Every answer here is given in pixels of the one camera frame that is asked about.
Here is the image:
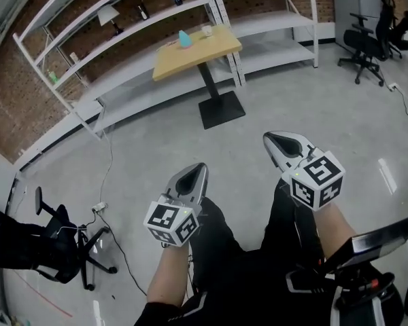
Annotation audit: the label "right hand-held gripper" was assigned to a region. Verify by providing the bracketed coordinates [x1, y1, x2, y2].
[262, 130, 347, 212]

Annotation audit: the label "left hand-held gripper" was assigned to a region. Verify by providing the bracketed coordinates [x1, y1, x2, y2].
[143, 163, 210, 249]

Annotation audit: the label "teal container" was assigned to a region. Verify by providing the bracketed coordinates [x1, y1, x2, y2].
[178, 30, 192, 50]

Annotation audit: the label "person's right forearm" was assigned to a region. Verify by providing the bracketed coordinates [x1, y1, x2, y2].
[311, 201, 358, 253]

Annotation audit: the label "person's left forearm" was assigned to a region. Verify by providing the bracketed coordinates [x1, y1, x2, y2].
[145, 241, 195, 308]

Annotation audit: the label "person's black trousers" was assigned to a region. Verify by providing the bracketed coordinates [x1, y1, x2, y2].
[134, 177, 330, 326]

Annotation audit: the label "black office chair with clothes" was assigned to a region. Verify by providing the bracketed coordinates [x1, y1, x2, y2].
[0, 185, 118, 292]

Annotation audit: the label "black mesh office chair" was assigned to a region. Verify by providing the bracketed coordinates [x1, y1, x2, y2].
[337, 12, 386, 87]

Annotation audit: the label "short white metal shelf unit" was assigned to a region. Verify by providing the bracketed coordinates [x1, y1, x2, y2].
[206, 0, 320, 85]

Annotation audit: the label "black high-back office chair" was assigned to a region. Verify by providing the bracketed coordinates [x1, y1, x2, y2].
[375, 0, 408, 61]

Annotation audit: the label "grey metal cabinet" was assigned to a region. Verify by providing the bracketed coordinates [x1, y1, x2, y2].
[331, 0, 384, 49]

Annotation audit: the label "long white metal shelf unit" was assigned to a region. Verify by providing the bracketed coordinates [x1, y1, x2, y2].
[12, 0, 246, 143]

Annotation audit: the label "dark glass bottle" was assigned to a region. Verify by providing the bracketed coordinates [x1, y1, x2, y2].
[137, 0, 150, 21]

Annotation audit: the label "white shade table lamp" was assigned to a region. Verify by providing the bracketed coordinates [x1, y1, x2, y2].
[97, 5, 125, 36]

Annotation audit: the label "black floor cable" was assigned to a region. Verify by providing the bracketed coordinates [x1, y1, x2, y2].
[95, 211, 148, 297]

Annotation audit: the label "white power cable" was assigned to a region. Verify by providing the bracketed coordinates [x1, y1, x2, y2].
[97, 127, 114, 206]

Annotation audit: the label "wooden table with black pedestal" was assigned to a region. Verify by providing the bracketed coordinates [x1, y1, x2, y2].
[152, 24, 248, 130]

